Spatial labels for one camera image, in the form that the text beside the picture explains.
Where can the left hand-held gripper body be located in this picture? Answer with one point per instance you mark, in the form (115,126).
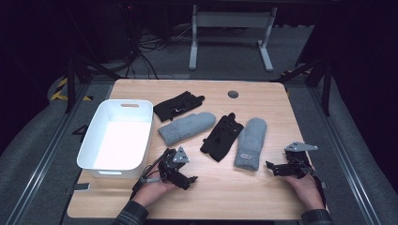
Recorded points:
(170,167)

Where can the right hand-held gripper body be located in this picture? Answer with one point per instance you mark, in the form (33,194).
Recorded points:
(298,159)

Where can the black knit glove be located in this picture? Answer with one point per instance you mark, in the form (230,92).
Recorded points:
(220,137)
(175,107)

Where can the person's right hand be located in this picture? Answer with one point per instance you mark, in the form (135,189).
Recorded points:
(305,190)

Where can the person's left hand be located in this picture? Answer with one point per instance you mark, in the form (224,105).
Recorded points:
(153,190)

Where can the grey knit mitten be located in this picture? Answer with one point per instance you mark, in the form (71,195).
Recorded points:
(252,140)
(187,126)

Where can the white plastic basket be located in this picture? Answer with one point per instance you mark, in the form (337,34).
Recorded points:
(119,140)

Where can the black metal stand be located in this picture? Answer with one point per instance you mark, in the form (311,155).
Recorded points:
(71,81)
(326,87)

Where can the round grey table grommet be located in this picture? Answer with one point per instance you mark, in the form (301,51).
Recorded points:
(233,94)

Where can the yellow and black floor tape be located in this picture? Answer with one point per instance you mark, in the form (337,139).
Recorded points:
(59,95)

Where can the grey metal floor rail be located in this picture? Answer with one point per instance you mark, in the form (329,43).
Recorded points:
(344,159)
(47,159)

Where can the small grey table bracket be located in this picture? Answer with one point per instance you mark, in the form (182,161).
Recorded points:
(82,187)

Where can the white metal desk frame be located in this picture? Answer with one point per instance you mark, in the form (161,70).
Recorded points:
(231,19)

